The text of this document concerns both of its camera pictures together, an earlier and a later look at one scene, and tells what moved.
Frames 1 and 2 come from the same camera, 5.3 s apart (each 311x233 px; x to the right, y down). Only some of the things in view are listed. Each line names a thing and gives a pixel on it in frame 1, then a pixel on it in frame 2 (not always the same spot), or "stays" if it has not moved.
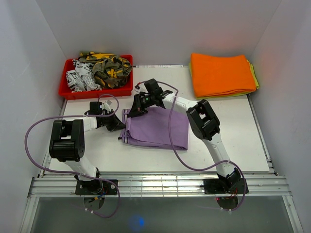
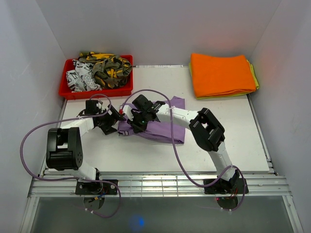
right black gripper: [136, 110] to [135, 126]
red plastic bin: [65, 92] stays
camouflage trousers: [110, 70] stays
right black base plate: [225, 186] stays
